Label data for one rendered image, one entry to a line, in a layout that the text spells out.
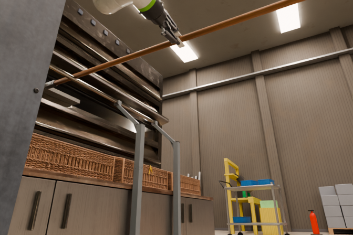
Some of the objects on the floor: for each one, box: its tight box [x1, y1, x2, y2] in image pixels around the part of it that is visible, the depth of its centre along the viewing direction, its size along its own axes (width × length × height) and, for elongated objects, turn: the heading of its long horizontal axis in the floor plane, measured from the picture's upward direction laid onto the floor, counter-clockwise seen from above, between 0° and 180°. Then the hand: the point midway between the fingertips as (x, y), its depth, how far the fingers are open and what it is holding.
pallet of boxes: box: [318, 184, 353, 234], centre depth 620 cm, size 113×77×112 cm
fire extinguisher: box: [308, 210, 323, 235], centre depth 552 cm, size 24×23×53 cm
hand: (178, 39), depth 118 cm, fingers closed on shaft, 3 cm apart
